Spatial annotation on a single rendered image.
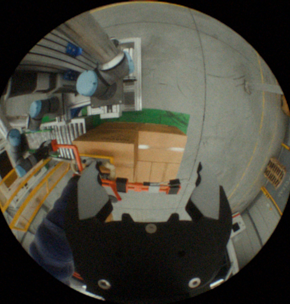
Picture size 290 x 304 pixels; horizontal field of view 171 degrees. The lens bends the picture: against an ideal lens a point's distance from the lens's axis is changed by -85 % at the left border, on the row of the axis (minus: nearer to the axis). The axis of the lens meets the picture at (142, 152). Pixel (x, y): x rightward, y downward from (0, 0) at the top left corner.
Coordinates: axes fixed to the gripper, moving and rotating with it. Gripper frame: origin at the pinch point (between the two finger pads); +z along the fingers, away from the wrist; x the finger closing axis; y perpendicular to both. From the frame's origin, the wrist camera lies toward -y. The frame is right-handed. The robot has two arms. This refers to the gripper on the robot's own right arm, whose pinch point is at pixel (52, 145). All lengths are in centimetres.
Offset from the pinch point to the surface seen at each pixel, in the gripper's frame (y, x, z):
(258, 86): 299, 138, 81
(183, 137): 115, -9, 64
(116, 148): 46, -11, 24
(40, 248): 32, -15, -57
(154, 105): 79, 25, 118
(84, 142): 15.4, -7.7, 24.0
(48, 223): 30, -14, -43
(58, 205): 29.0, -15.5, -31.5
